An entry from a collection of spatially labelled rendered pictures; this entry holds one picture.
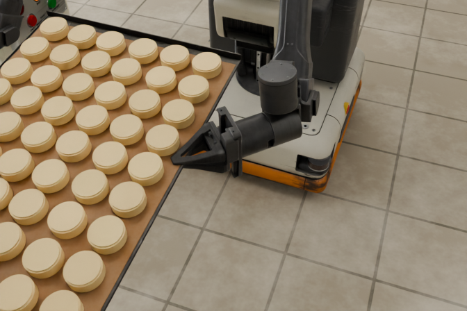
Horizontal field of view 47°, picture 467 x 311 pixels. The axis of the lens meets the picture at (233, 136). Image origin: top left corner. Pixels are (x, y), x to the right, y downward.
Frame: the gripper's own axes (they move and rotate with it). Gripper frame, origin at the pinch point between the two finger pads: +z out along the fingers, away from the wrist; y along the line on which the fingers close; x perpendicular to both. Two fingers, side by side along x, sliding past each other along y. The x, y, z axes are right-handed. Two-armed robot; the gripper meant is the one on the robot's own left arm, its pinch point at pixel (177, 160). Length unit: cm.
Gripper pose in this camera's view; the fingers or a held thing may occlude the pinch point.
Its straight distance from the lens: 80.1
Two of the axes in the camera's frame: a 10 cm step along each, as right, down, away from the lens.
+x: -4.0, -6.9, 6.0
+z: -9.2, 3.1, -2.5
